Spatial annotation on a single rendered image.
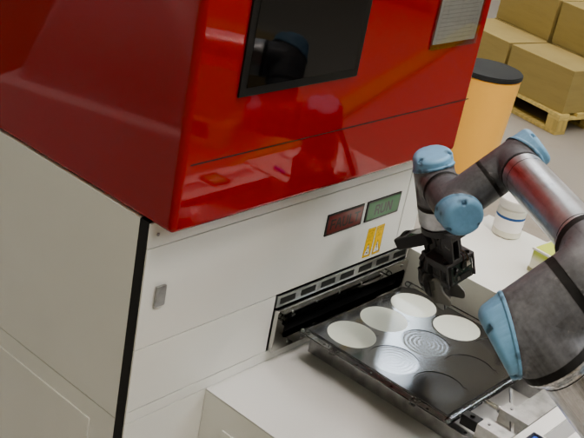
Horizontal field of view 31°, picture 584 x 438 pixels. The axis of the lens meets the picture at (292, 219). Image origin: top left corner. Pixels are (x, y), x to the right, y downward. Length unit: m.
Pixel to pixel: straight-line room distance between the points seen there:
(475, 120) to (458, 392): 3.58
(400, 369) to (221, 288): 0.40
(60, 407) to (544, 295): 0.97
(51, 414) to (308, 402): 0.49
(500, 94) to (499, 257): 3.08
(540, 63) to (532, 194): 5.05
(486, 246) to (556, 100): 4.22
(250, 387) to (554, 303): 0.76
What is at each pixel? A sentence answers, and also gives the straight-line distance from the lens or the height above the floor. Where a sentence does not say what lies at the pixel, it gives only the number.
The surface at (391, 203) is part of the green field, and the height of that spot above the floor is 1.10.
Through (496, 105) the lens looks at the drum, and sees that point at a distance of 5.51.
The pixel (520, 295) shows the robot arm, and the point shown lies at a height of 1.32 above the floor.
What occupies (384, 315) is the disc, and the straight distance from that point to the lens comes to 2.23.
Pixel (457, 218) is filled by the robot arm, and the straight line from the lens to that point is 1.82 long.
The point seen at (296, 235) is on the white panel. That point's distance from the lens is 2.02.
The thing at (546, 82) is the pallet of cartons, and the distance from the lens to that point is 6.72.
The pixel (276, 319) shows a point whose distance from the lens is 2.08.
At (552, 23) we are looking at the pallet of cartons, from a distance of 7.17.
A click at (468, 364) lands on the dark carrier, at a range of 2.14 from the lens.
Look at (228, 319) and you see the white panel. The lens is 1.97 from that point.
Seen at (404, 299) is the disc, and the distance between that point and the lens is 2.31.
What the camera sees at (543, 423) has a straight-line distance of 1.92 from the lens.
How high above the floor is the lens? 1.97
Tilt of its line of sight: 25 degrees down
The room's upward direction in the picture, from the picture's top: 11 degrees clockwise
